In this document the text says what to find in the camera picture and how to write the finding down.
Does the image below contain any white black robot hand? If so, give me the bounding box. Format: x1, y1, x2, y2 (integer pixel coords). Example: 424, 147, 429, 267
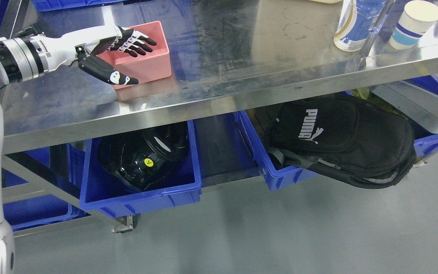
32, 25, 157, 85

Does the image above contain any pink plastic storage box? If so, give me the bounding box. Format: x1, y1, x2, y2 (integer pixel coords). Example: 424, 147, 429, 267
98, 21, 172, 84

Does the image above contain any blue bin lower left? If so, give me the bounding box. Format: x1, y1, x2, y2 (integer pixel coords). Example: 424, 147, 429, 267
3, 144, 87, 232

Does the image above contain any black glossy helmet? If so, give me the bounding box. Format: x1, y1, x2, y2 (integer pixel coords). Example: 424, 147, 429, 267
97, 122, 190, 191

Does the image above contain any blue bin with helmet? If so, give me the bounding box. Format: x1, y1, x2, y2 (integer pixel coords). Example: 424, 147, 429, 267
79, 120, 202, 219

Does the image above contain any stainless steel work table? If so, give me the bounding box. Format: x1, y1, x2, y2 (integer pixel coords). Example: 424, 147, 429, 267
0, 0, 438, 233

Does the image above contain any blue bin with backpack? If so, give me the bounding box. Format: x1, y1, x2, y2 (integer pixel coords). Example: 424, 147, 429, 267
233, 110, 318, 191

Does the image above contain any blue white bottle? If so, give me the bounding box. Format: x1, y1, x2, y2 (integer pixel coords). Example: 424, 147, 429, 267
333, 0, 386, 52

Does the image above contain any black Puma backpack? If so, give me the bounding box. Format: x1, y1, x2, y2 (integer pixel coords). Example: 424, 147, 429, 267
264, 93, 417, 189

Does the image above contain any blue striped paper cup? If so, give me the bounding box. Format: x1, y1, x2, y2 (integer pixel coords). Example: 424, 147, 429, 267
388, 0, 438, 50

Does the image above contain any blue bin far right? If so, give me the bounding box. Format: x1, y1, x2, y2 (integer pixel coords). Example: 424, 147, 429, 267
341, 75, 438, 157

